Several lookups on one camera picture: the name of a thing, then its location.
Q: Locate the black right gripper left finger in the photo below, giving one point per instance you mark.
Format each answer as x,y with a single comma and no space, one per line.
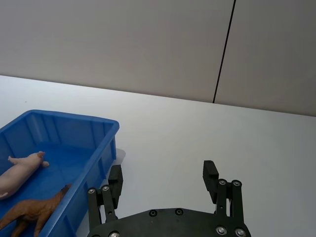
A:
114,190

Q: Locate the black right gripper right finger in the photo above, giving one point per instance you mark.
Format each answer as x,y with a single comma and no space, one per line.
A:
222,192

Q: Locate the blue plastic bin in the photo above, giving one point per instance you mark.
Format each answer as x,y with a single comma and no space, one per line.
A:
59,170

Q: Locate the brown toy horse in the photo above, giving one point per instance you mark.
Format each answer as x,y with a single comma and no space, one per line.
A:
37,209

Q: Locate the pink toy pig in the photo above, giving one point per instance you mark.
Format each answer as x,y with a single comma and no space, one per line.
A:
18,172

